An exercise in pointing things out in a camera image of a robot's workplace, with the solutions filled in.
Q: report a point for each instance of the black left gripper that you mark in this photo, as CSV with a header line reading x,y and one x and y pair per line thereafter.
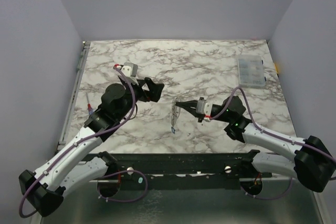
x,y
155,90

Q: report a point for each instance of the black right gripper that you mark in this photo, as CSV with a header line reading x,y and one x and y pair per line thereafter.
x,y
214,109

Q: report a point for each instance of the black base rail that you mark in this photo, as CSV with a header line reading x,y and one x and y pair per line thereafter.
x,y
185,171

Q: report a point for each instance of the aluminium side rail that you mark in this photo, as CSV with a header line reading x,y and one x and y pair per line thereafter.
x,y
79,73

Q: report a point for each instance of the blue red screwdriver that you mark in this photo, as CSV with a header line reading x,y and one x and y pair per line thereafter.
x,y
89,107

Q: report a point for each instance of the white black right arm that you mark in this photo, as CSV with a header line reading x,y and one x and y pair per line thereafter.
x,y
305,159

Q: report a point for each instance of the clear plastic organizer box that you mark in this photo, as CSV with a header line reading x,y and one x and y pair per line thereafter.
x,y
250,71

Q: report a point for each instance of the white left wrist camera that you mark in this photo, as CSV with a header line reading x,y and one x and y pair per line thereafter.
x,y
128,69

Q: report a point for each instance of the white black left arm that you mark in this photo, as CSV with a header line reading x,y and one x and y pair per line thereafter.
x,y
46,187

